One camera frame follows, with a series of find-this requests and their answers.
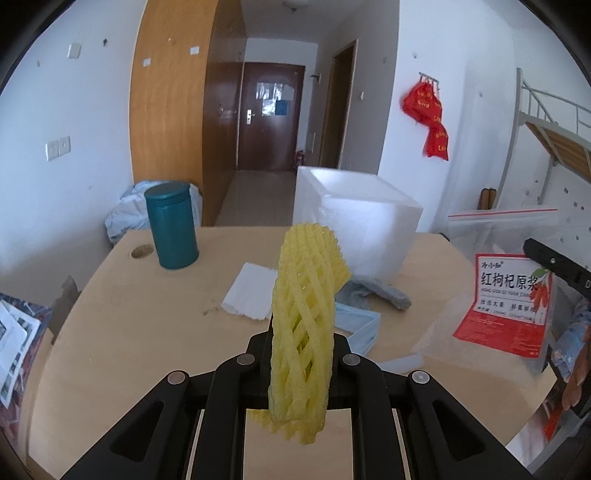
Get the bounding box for clear zip bag red label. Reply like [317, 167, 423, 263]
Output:
[414, 207, 560, 386]

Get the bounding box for blue face mask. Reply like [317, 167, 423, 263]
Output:
[335, 302, 381, 356]

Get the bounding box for white foam sheet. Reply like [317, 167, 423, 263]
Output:
[221, 262, 277, 320]

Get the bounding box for yellow foam fruit net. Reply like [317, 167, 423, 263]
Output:
[249, 223, 351, 445]

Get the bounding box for metal bunk bed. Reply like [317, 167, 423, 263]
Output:
[496, 68, 590, 209]

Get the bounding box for grey cloth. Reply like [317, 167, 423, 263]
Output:
[335, 277, 412, 311]

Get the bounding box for magazine on left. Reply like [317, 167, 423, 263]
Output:
[1, 294, 53, 448]

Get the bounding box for white styrofoam box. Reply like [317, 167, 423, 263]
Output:
[293, 166, 423, 283]

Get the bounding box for white bundle behind table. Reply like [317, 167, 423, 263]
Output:
[105, 181, 202, 245]

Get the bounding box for teal cylindrical tin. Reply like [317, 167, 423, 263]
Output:
[144, 181, 199, 270]

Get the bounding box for red hanging bags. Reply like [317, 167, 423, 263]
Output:
[402, 80, 449, 161]

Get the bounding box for red fire extinguisher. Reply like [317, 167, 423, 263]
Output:
[294, 150, 305, 171]

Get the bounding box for wooden wardrobe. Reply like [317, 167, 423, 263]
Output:
[129, 0, 247, 226]

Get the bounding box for dark brown entrance door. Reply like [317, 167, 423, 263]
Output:
[238, 62, 304, 172]

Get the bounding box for white wall socket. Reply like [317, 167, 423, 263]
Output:
[45, 136, 71, 161]

